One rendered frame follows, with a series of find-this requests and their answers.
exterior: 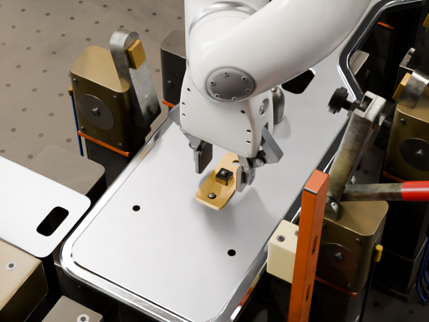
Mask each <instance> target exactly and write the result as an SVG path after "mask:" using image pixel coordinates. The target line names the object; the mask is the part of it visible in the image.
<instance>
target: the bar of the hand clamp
mask: <svg viewBox="0 0 429 322"><path fill-rule="evenodd" d="M348 95H349V93H348V92H347V89H346V88H344V87H343V86H342V87H341V88H337V89H336V90H335V92H334V93H333V95H332V97H331V99H330V101H329V103H328V105H327V107H328V108H329V112H330V113H332V114H335V113H336V112H337V113H339V112H340V110H341V109H345V110H346V111H348V113H347V116H349V117H350V121H349V124H348V126H347V129H346V131H345V133H344V136H343V139H342V141H341V143H340V146H339V148H338V151H337V153H336V156H335V159H334V161H333V164H332V166H331V168H330V170H329V173H328V174H329V183H328V188H327V196H326V197H328V198H330V199H332V200H333V201H334V202H335V203H336V204H337V205H338V203H339V201H340V199H341V196H342V194H343V191H344V190H345V188H346V187H347V185H350V183H351V181H352V178H353V176H354V173H355V172H356V169H357V167H358V165H359V162H360V160H361V157H362V156H363V153H364V151H365V149H366V146H367V144H368V141H369V140H370V137H371V135H372V133H373V130H376V131H379V130H380V128H381V129H383V130H385V131H387V132H389V130H390V128H391V126H392V124H393V123H392V122H390V121H388V120H386V119H385V118H386V116H387V115H385V114H384V113H382V110H383V108H384V106H385V103H386V99H384V98H382V97H380V96H378V95H375V94H373V93H371V92H369V91H367V92H366V93H365V95H364V97H363V100H362V102H360V101H359V100H356V99H355V100H354V101H353V102H351V101H349V100H347V97H348Z"/></svg>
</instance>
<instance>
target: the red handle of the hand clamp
mask: <svg viewBox="0 0 429 322"><path fill-rule="evenodd" d="M344 201H405V202H429V181H405V182H404V183H379V184H356V185H347V187H346V188H345V190H344V191H343V194H342V196H341V199H340V201H339V202H344Z"/></svg>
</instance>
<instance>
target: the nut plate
mask: <svg viewBox="0 0 429 322"><path fill-rule="evenodd" d="M233 162H239V160H238V157H237V155H236V154H234V153H231V152H228V153H226V154H225V155H224V156H223V158H222V159H221V160H220V162H219V163H218V165H217V166H216V167H215V168H214V170H213V171H212V173H211V174H210V175H209V176H208V178H207V179H206V181H205V182H204V183H203V184H202V186H201V187H200V188H199V190H198V191H197V193H196V194H195V198H196V199H197V200H199V201H201V202H203V203H206V204H208V205H210V206H212V207H214V208H217V209H221V208H223V207H224V206H225V204H226V203H227V201H228V200H229V199H230V197H231V195H232V194H233V193H234V191H235V190H236V171H237V168H238V167H239V165H238V166H234V165H233V164H232V163H233ZM222 171H227V174H228V176H227V177H222V176H221V173H222ZM210 193H214V194H215V196H216V198H215V199H210V198H208V196H209V194H210Z"/></svg>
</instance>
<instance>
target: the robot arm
mask: <svg viewBox="0 0 429 322"><path fill-rule="evenodd" d="M371 1H372V0H272V1H271V2H269V0H184V10H185V34H186V72H185V75H184V80H183V86H182V90H181V101H180V103H178V104H177V105H175V106H174V107H173V108H172V109H171V110H170V112H169V113H168V115H169V117H170V118H171V119H172V121H173V122H174V123H175V124H176V125H177V126H180V127H179V129H180V131H182V133H183V134H184V135H185V137H186V138H187V139H188V140H189V143H188V145H189V147H190V148H191V149H193V161H194V162H195V173H197V174H202V173H203V171H204V170H205V168H206V167H207V166H208V165H209V163H210V162H211V161H212V159H213V144H214V145H215V146H218V147H220V148H223V149H225V150H227V151H230V152H232V153H235V154H237V157H238V160H239V164H240V166H239V167H238V168H237V171H236V190H237V191H238V192H240V193H241V192H242V191H243V190H244V188H245V187H246V186H247V185H251V184H252V183H253V181H254V179H255V171H256V168H258V167H262V166H264V164H275V163H278V162H279V161H280V159H281V158H282V157H283V151H282V150H281V149H280V147H279V145H278V144H277V143H276V141H275V140H274V138H273V137H272V135H271V134H272V133H273V100H272V94H271V89H273V88H275V87H277V86H279V85H280V84H283V83H284V82H287V81H289V80H291V79H293V78H294V77H296V76H298V75H300V74H302V73H303V72H305V71H307V70H309V69H310V68H312V67H313V66H315V65H316V64H318V63H320V62H321V61H322V60H323V59H325V58H326V57H328V56H329V55H330V54H331V53H332V52H333V51H334V50H335V49H337V48H338V47H339V46H340V45H341V44H342V43H343V41H344V40H345V39H346V38H347V37H348V36H349V35H350V34H351V32H352V31H353V30H354V28H355V27H356V26H357V24H358V22H359V21H360V20H361V17H362V16H363V15H364V13H365V11H366V10H367V8H368V7H369V5H370V3H371ZM260 146H261V147H262V150H259V148H260Z"/></svg>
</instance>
